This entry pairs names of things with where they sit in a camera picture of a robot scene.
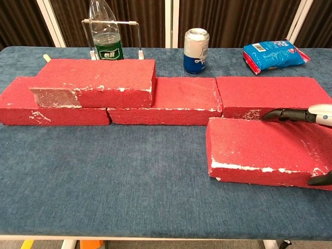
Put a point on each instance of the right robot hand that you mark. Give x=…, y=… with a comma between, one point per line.
x=295, y=114

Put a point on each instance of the blue snack bag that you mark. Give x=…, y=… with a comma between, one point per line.
x=272, y=55

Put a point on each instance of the dark pleated partition panel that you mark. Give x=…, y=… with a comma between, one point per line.
x=145, y=10
x=319, y=20
x=233, y=18
x=20, y=20

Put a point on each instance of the blue white can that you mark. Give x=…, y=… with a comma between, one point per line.
x=195, y=54

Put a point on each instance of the white table leg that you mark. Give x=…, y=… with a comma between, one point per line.
x=69, y=244
x=270, y=245

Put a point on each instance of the blue table cloth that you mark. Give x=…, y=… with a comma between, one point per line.
x=129, y=168

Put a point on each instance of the clear bottle green label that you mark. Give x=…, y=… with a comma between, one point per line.
x=107, y=39

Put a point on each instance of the orange object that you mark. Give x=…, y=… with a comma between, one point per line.
x=90, y=245

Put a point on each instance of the wooden stick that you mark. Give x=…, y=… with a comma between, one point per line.
x=47, y=57

